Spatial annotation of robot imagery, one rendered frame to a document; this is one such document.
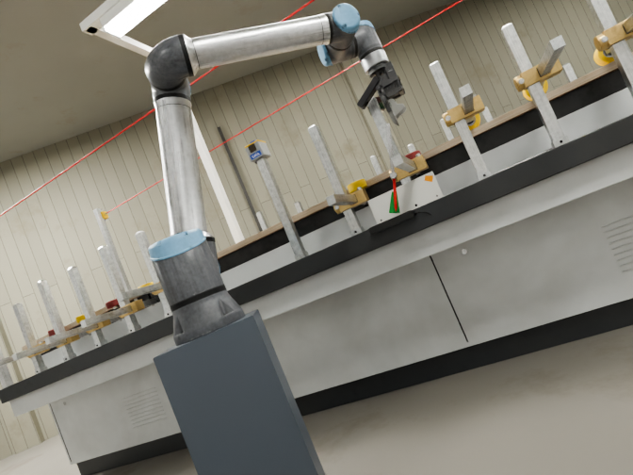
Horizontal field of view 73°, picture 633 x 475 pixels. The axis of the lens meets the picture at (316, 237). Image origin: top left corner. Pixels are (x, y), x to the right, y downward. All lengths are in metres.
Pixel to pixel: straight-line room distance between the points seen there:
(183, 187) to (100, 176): 4.74
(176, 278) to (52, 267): 5.06
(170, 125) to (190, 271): 0.51
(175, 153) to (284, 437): 0.86
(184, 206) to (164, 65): 0.41
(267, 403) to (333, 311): 0.97
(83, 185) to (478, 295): 5.18
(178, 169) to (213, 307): 0.47
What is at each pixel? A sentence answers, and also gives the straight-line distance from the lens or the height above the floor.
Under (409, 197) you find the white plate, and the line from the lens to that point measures 1.60.
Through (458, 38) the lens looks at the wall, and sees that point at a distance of 6.94.
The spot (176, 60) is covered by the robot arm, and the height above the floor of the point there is 1.34.
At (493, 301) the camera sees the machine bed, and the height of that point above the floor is 0.25.
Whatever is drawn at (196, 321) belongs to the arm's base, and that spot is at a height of 0.64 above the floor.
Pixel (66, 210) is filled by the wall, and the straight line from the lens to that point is 6.15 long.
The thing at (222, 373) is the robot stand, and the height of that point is 0.50.
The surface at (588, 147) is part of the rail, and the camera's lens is 1.61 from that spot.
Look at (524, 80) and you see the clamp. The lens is 1.63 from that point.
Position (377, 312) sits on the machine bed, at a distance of 1.92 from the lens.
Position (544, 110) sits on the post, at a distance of 1.63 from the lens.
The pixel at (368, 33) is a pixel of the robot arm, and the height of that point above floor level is 1.32.
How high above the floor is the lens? 0.65
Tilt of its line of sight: 3 degrees up
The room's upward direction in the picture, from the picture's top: 23 degrees counter-clockwise
